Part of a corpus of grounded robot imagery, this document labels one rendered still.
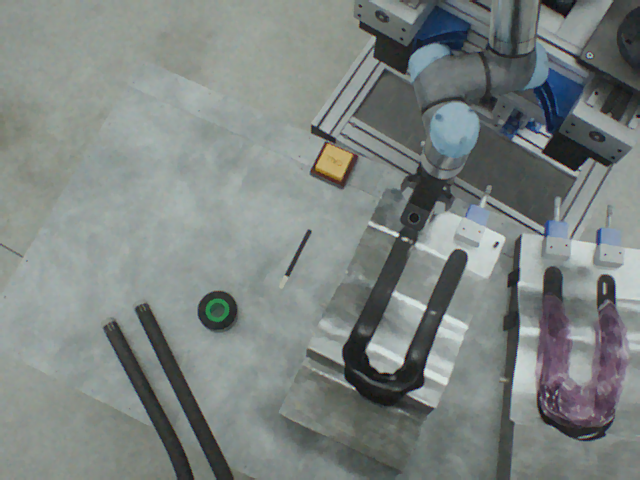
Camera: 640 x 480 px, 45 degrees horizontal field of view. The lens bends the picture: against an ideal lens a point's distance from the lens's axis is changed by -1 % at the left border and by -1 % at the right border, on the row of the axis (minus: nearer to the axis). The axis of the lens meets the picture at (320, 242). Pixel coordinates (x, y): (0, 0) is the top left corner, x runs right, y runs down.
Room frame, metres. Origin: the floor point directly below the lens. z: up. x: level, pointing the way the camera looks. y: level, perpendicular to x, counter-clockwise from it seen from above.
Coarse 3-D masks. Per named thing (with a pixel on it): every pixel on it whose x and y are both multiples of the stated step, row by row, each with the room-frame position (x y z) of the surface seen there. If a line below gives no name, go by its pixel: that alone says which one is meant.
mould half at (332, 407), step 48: (384, 192) 0.53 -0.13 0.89; (384, 240) 0.43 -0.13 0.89; (432, 240) 0.43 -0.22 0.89; (432, 288) 0.33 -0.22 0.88; (480, 288) 0.34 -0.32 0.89; (336, 336) 0.22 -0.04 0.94; (384, 336) 0.23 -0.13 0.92; (336, 384) 0.14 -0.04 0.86; (432, 384) 0.14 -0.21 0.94; (336, 432) 0.05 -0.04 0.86; (384, 432) 0.06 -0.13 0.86
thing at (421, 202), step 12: (420, 180) 0.49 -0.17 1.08; (432, 180) 0.48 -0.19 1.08; (420, 192) 0.47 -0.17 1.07; (432, 192) 0.47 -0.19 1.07; (408, 204) 0.45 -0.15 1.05; (420, 204) 0.45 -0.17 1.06; (432, 204) 0.45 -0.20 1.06; (408, 216) 0.43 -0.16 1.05; (420, 216) 0.43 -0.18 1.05; (420, 228) 0.41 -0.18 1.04
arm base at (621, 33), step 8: (632, 16) 0.83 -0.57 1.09; (624, 24) 0.82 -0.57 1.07; (632, 24) 0.81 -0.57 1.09; (624, 32) 0.81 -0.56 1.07; (632, 32) 0.80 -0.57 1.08; (624, 40) 0.79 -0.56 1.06; (632, 40) 0.79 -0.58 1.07; (624, 48) 0.78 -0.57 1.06; (632, 48) 0.77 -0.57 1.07; (624, 56) 0.77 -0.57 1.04; (632, 56) 0.76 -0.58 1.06; (632, 64) 0.75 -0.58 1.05
